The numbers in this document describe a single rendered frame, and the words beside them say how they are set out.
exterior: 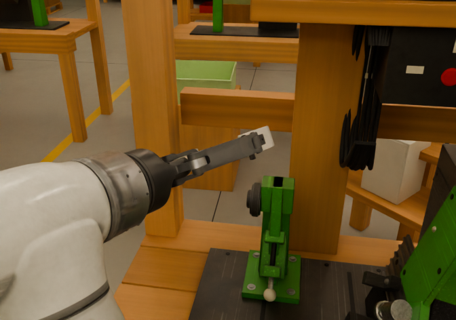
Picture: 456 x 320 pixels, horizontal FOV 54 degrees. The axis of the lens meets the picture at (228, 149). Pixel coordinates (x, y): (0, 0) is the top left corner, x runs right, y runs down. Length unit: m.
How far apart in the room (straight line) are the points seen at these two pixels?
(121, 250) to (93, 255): 2.23
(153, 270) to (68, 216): 0.79
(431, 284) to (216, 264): 0.54
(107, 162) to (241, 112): 0.71
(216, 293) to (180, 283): 0.11
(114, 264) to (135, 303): 1.47
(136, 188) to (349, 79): 0.64
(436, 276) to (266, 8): 0.53
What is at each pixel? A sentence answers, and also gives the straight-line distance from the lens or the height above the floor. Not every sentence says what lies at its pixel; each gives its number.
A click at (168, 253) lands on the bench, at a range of 1.22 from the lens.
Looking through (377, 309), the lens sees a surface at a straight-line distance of 0.89.
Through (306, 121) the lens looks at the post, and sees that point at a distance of 1.03.
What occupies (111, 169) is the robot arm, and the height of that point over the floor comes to 1.45.
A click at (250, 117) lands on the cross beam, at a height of 1.22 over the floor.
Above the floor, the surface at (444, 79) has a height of 1.41.
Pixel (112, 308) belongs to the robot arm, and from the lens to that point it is 0.44.
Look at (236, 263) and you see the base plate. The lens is 1.15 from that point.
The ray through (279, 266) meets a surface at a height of 0.98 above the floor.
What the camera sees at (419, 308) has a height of 1.10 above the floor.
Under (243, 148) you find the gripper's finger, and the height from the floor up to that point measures 1.42.
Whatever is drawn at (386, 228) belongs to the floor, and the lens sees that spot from 2.91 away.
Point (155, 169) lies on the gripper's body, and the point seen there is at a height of 1.42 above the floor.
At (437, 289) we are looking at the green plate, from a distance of 0.81.
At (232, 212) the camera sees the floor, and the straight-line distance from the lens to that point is 2.87.
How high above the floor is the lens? 1.67
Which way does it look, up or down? 27 degrees down
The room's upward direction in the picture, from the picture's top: straight up
